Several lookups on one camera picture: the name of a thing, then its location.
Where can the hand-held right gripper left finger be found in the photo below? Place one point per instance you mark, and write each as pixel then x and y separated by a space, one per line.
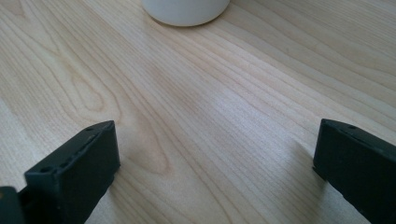
pixel 74 174

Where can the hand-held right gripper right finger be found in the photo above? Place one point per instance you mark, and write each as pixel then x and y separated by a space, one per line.
pixel 358 168

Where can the white cup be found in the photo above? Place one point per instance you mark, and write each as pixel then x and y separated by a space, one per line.
pixel 185 11

